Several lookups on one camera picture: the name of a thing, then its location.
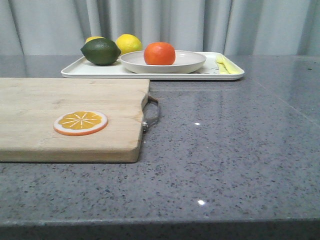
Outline white round plate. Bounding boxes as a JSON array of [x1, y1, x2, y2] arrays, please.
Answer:
[[119, 49, 207, 74]]

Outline orange fruit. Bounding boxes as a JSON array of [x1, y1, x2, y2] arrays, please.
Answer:
[[143, 42, 176, 66]]

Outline yellow item on tray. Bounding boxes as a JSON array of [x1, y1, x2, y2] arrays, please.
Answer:
[[215, 54, 243, 75]]

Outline white bear tray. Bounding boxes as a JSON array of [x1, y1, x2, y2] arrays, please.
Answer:
[[61, 50, 245, 81]]

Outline orange slice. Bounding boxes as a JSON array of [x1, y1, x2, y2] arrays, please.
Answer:
[[53, 110, 108, 136]]

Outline yellow lemon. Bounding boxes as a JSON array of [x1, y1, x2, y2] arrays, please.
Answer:
[[115, 33, 143, 55], [85, 36, 105, 44]]

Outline green lime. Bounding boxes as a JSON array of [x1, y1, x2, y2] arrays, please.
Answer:
[[80, 38, 121, 66]]

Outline rear yellow lemon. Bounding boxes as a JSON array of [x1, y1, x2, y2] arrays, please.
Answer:
[[85, 36, 105, 44]]

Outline wooden cutting board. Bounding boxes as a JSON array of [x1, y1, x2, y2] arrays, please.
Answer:
[[0, 77, 150, 163]]

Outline grey curtain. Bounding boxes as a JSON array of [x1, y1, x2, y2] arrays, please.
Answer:
[[0, 0, 320, 56]]

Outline metal cutting board handle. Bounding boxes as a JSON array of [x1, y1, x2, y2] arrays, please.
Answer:
[[141, 95, 161, 133]]

